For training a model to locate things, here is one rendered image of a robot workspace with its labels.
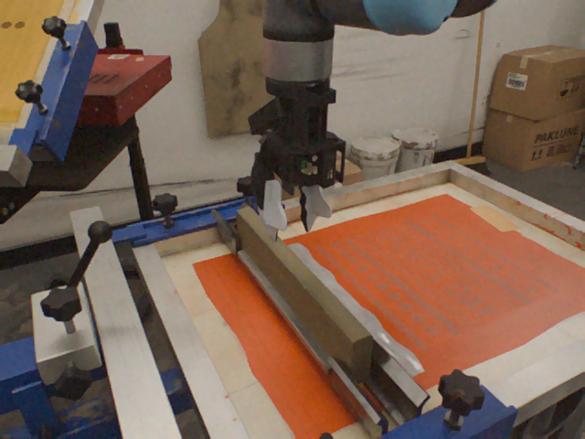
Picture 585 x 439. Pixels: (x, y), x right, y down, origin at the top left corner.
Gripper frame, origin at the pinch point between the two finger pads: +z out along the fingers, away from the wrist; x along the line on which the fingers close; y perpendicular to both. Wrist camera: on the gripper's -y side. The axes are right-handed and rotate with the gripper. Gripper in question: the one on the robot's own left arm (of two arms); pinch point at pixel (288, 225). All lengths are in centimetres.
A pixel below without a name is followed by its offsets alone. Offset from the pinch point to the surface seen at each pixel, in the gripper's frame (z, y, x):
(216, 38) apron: 9, -193, 61
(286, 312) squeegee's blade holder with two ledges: 12.4, 3.1, -1.9
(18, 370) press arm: 7.8, 2.0, -34.5
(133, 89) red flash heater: 5, -98, 0
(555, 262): 16, 10, 49
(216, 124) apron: 54, -193, 57
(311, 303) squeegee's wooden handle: 7.0, 8.3, -1.1
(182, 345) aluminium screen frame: 12.9, 1.7, -16.8
